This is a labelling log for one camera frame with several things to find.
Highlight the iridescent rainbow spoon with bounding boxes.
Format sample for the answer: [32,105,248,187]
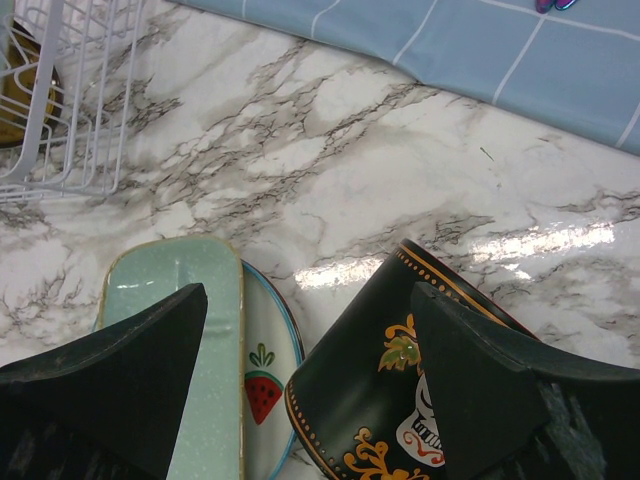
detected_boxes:
[554,0,578,11]

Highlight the yellow patterned round plate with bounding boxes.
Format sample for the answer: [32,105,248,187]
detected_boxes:
[1,21,64,149]

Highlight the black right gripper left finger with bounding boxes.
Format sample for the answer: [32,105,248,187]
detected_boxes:
[1,284,207,479]

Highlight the white wire dish rack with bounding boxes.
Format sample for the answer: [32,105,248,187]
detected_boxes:
[1,1,144,204]

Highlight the iridescent rainbow knife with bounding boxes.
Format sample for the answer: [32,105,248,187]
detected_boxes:
[534,0,555,14]

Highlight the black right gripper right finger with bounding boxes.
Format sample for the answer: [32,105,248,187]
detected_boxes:
[411,283,639,479]

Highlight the black skull pattern mug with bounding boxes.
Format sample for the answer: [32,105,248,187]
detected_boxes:
[284,239,527,479]

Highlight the blue checked cloth mat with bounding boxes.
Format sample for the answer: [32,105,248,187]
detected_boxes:
[197,0,639,154]

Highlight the white watermelon round plate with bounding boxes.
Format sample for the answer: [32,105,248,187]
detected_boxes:
[242,261,305,479]

